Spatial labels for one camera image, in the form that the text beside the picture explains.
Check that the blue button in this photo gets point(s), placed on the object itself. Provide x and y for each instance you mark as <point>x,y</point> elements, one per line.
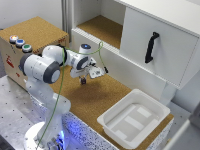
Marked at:
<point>20,42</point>

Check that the white sliding door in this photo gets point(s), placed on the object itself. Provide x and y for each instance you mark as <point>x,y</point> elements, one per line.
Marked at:
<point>170,50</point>

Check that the red button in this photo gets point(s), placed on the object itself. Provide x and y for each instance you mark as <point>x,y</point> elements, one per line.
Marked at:
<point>13,38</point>

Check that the purple block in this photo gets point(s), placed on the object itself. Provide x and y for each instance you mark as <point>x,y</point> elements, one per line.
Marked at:
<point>83,80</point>

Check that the green button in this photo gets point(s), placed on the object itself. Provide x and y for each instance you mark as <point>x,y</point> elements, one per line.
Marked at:
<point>26,48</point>

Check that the white plastic box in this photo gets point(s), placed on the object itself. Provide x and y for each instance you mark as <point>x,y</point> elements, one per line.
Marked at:
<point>135,120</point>

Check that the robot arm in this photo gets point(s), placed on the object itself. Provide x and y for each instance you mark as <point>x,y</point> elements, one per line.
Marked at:
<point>40,68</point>

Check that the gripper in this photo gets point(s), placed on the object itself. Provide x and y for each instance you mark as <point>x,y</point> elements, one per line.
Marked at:
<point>95,71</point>

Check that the white cabinet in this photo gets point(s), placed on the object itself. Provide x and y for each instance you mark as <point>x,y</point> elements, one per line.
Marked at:
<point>110,65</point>

